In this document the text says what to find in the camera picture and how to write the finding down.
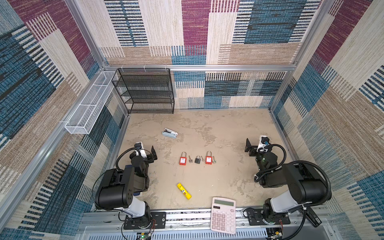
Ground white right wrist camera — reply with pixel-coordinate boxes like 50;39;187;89
257;135;270;154

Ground white wire mesh basket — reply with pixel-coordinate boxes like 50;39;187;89
65;71;115;135

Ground black wire shelf rack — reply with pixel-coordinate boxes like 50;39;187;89
112;68;175;114

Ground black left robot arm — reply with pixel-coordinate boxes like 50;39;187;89
93;143;158;228

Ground pink calculator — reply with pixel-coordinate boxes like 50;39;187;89
210;197;236;235

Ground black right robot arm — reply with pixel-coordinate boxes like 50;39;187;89
243;136;332;228

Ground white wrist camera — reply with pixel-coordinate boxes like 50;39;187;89
134;142;147;159
257;135;270;154

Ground small black padlock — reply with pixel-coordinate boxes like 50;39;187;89
195;156;202;164

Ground yellow glue stick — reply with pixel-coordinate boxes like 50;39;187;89
177;183;192;200

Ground red padlock with key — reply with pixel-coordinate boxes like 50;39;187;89
179;152;187;166

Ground light blue stapler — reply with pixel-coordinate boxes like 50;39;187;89
162;128;178;139

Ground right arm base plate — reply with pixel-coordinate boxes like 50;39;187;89
243;208;291;226

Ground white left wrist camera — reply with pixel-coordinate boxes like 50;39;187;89
134;142;147;159

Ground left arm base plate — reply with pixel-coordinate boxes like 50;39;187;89
123;212;167;230

